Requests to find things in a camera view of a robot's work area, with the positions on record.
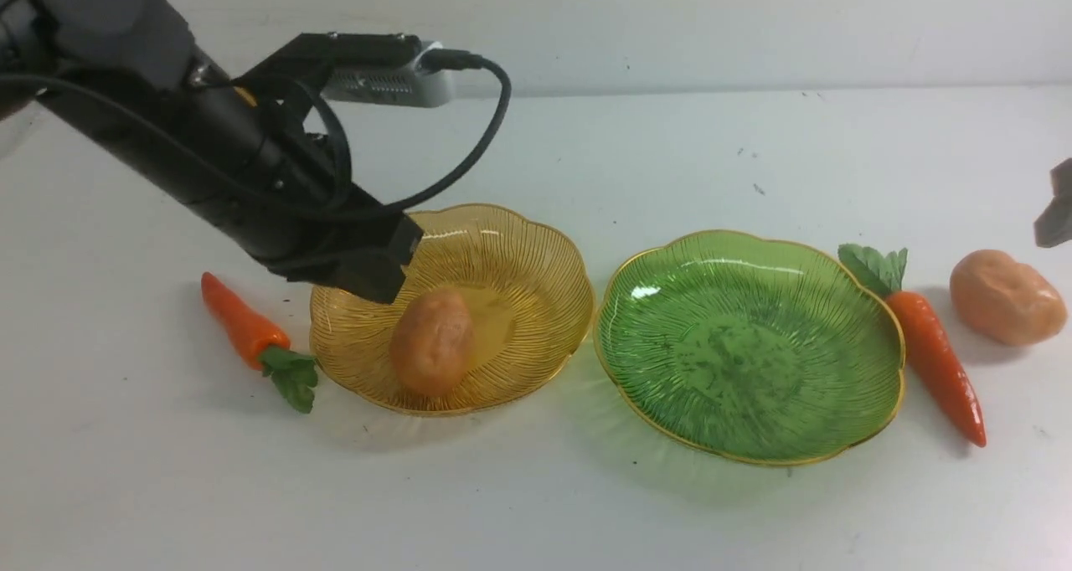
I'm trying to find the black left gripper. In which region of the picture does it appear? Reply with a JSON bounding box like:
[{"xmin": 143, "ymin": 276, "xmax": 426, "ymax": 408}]
[{"xmin": 251, "ymin": 185, "xmax": 425, "ymax": 305}]

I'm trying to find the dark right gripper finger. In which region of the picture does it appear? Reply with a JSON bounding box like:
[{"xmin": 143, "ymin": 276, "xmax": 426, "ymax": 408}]
[{"xmin": 1033, "ymin": 157, "xmax": 1072, "ymax": 247}]

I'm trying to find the brown toy potato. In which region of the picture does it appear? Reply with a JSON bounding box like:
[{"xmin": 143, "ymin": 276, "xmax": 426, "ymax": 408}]
[
  {"xmin": 388, "ymin": 287, "xmax": 475, "ymax": 397},
  {"xmin": 949, "ymin": 249, "xmax": 1069, "ymax": 348}
]

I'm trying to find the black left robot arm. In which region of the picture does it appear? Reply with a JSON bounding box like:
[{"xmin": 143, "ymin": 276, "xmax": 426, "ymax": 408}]
[{"xmin": 3, "ymin": 0, "xmax": 423, "ymax": 304}]

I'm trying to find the orange toy carrot left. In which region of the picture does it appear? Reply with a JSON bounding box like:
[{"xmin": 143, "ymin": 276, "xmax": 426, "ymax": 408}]
[{"xmin": 200, "ymin": 272, "xmax": 319, "ymax": 414}]

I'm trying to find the orange toy carrot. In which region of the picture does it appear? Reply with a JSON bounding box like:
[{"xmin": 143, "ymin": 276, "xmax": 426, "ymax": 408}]
[
  {"xmin": 836, "ymin": 244, "xmax": 987, "ymax": 448},
  {"xmin": 200, "ymin": 272, "xmax": 319, "ymax": 414}
]

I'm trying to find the orange toy carrot right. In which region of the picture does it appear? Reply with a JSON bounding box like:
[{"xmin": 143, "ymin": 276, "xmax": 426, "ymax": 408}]
[{"xmin": 836, "ymin": 244, "xmax": 987, "ymax": 448}]

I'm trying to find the amber glass plate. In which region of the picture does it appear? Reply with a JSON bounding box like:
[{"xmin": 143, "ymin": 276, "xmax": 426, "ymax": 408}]
[{"xmin": 309, "ymin": 202, "xmax": 595, "ymax": 417}]

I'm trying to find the green glass plate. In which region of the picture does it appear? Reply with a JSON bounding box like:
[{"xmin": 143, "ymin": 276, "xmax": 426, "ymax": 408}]
[{"xmin": 592, "ymin": 230, "xmax": 906, "ymax": 467}]

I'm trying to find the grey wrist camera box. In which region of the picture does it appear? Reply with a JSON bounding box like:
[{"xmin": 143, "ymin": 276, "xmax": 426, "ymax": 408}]
[{"xmin": 322, "ymin": 41, "xmax": 456, "ymax": 109}]

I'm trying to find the black camera cable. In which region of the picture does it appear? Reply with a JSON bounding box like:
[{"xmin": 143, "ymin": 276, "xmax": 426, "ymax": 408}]
[{"xmin": 0, "ymin": 49, "xmax": 513, "ymax": 224}]

